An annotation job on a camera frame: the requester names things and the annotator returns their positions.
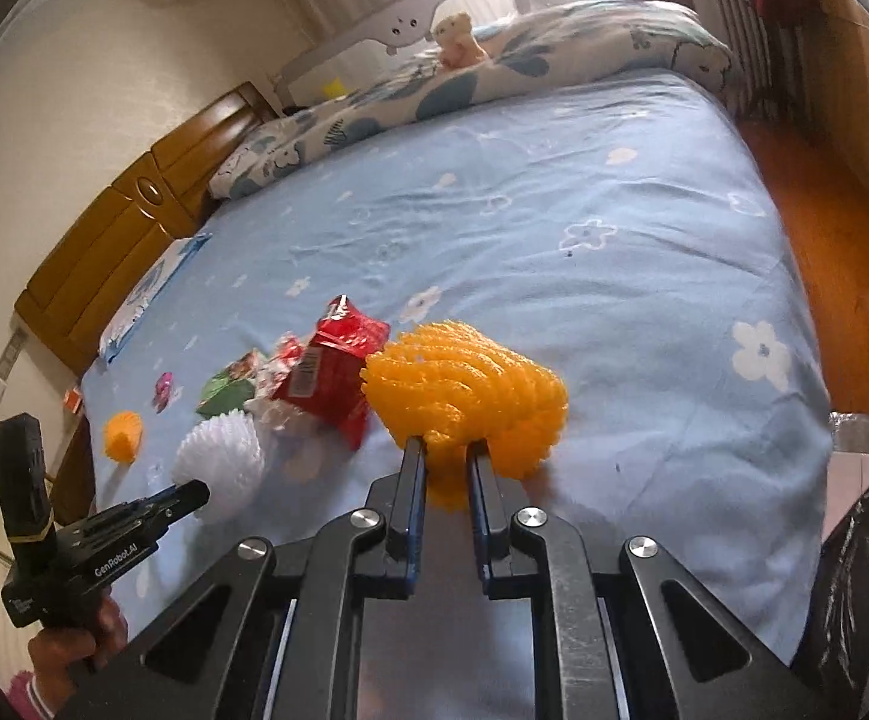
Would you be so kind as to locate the pink sleeve cuff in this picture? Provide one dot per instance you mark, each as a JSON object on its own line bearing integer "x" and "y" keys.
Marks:
{"x": 24, "y": 699}

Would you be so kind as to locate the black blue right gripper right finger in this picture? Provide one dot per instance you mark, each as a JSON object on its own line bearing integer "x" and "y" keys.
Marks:
{"x": 629, "y": 633}

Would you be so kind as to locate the light blue floral bedsheet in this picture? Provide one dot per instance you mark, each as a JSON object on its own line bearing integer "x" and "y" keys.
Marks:
{"x": 618, "y": 233}

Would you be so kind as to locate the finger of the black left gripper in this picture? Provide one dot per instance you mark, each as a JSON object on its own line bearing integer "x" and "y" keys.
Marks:
{"x": 192, "y": 496}

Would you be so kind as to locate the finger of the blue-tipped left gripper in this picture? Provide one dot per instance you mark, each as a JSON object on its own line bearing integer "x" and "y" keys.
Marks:
{"x": 161, "y": 500}

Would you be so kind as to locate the person's left hand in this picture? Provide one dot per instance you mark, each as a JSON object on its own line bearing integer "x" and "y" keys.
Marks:
{"x": 53, "y": 651}

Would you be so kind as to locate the black trash bag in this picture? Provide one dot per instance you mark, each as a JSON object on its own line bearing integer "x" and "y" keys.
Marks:
{"x": 834, "y": 653}

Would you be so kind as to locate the green snack box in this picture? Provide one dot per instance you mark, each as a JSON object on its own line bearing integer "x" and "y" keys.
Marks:
{"x": 230, "y": 388}

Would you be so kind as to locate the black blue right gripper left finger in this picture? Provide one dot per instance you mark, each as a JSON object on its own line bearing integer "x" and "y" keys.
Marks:
{"x": 273, "y": 630}

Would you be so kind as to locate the small pink candy wrapper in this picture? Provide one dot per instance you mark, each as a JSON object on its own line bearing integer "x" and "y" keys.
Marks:
{"x": 162, "y": 392}

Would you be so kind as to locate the small yellow toy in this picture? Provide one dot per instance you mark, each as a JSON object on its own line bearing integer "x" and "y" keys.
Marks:
{"x": 335, "y": 89}

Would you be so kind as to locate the white foam fruit net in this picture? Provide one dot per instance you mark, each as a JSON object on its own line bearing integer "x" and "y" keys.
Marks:
{"x": 223, "y": 453}

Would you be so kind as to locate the grey white crib rail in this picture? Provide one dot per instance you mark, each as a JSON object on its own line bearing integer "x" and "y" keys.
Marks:
{"x": 394, "y": 27}

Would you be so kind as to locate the large orange foam fruit net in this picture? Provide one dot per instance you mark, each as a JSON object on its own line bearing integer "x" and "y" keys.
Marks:
{"x": 448, "y": 384}

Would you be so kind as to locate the red snack wrapper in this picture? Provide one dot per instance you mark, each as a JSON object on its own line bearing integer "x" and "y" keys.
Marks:
{"x": 322, "y": 377}

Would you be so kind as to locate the small orange foam net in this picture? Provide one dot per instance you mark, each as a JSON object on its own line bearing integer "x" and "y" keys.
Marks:
{"x": 123, "y": 437}

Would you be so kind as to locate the small plush teddy bear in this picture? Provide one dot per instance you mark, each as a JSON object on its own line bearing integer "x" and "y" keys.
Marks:
{"x": 458, "y": 48}

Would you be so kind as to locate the wooden headboard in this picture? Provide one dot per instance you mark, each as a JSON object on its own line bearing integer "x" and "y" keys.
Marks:
{"x": 160, "y": 198}

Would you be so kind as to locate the floral blue white quilt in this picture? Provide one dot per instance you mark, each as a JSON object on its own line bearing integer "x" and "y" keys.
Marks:
{"x": 570, "y": 45}

